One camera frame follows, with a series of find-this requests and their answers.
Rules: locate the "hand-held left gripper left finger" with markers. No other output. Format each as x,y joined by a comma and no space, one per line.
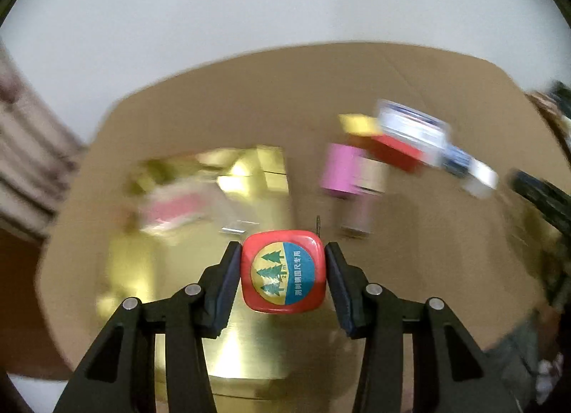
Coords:
229,281

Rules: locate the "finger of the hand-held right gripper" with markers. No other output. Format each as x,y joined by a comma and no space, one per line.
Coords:
542,201

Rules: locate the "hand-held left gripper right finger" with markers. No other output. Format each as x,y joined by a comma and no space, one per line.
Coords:
337,281

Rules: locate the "red tape measure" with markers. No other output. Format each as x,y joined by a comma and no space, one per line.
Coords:
281,274

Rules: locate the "white striped cube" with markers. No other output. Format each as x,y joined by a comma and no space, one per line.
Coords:
481,178

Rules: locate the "pink and beige lighter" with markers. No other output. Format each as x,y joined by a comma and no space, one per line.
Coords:
357,214

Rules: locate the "red tin box gold interior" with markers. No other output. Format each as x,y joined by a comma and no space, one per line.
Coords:
258,350

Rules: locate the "dark patterned cube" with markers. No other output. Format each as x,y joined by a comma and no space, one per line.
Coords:
456,159

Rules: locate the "pink block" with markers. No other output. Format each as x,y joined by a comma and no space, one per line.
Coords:
341,170

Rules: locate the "beige metallic box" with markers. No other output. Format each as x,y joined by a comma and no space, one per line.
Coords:
372,174

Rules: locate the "red block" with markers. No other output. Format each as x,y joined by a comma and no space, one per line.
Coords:
397,152

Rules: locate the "clear case with blue label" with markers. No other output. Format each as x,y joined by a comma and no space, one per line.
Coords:
412,127

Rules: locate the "yellow block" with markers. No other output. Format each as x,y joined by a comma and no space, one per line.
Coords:
359,124

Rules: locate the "clear case with red contents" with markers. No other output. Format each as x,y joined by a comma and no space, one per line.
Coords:
171,212

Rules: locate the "grey clothing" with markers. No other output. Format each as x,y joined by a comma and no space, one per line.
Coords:
522,350

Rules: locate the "brown wooden door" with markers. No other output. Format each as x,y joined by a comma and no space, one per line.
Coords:
18,297

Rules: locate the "beige patterned curtain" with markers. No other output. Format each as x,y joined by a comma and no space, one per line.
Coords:
31,163

